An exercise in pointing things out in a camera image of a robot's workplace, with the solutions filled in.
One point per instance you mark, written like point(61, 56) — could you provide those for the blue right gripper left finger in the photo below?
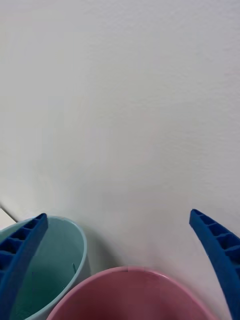
point(17, 262)

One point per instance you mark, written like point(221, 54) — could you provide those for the pale blue plastic bin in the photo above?
point(62, 250)

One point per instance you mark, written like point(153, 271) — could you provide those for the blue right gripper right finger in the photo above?
point(225, 257)

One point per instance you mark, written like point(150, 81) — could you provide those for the pink plastic bin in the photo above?
point(130, 295)

